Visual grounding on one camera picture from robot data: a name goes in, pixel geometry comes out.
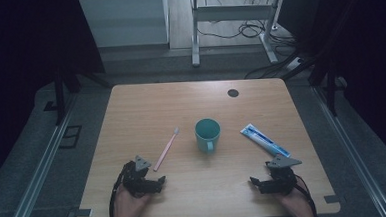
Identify black floor cables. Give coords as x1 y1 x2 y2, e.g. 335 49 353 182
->
194 0 301 54

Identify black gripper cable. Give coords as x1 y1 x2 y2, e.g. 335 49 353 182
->
294 174 323 217
106 163 135 217

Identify white desk frame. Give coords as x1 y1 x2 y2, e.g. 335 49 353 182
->
188 0 290 68

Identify teal cup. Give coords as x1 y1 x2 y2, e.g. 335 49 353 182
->
194 117 223 156

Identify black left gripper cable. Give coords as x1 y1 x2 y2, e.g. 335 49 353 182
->
106 163 135 217

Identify white panel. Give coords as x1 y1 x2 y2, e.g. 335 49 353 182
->
78 0 172 49

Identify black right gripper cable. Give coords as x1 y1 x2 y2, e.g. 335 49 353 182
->
294 174 323 217

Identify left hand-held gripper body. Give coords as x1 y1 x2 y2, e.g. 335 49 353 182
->
119 153 161 198

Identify blue white toothpaste tube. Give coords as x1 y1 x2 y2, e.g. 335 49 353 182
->
239 121 292 161

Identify grey table bracket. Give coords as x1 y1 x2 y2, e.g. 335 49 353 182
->
323 194 341 205
66 208 94 217

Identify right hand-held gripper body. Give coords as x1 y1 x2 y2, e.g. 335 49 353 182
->
264 152 305 197

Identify dark curtain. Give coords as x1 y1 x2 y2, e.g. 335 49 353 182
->
276 0 386 172
0 0 112 190

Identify white power strip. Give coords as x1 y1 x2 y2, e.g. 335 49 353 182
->
285 56 306 73

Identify person's right hand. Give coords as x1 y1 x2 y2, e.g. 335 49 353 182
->
273 181 317 217

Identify black metal stand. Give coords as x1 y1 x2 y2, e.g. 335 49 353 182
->
42 62 115 127
279 43 350 120

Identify person's left hand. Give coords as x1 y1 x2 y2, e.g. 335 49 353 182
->
110 183 155 217

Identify pink toothbrush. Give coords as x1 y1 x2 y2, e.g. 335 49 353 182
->
151 126 182 173

